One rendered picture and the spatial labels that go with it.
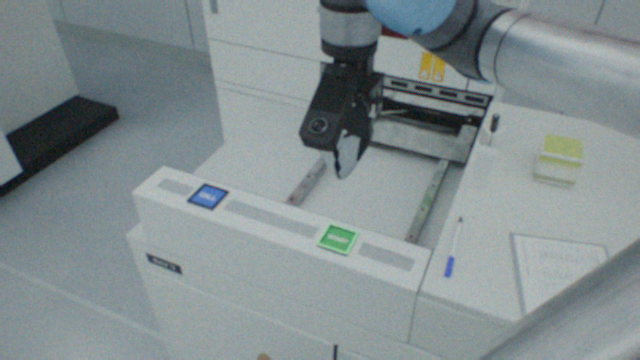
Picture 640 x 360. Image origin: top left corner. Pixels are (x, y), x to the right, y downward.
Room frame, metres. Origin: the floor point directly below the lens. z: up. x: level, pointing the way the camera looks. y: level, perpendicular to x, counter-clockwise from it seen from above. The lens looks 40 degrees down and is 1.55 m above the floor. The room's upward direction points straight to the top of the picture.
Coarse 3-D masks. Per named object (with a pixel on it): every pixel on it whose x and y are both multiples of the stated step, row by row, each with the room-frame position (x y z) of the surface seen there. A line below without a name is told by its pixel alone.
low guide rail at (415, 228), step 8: (440, 160) 0.94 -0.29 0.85; (448, 160) 0.94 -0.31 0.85; (440, 168) 0.91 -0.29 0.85; (440, 176) 0.88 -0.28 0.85; (432, 184) 0.85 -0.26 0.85; (440, 184) 0.87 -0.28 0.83; (432, 192) 0.82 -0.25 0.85; (424, 200) 0.79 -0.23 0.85; (432, 200) 0.80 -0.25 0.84; (424, 208) 0.77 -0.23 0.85; (416, 216) 0.74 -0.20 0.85; (424, 216) 0.74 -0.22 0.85; (416, 224) 0.72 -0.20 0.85; (408, 232) 0.69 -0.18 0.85; (416, 232) 0.69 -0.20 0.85; (408, 240) 0.67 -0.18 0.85; (416, 240) 0.69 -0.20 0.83
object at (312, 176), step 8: (320, 160) 0.94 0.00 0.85; (312, 168) 0.91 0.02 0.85; (320, 168) 0.91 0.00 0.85; (312, 176) 0.88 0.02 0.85; (320, 176) 0.91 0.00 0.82; (304, 184) 0.85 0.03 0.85; (312, 184) 0.87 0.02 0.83; (296, 192) 0.82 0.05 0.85; (304, 192) 0.83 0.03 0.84; (288, 200) 0.79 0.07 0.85; (296, 200) 0.80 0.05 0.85
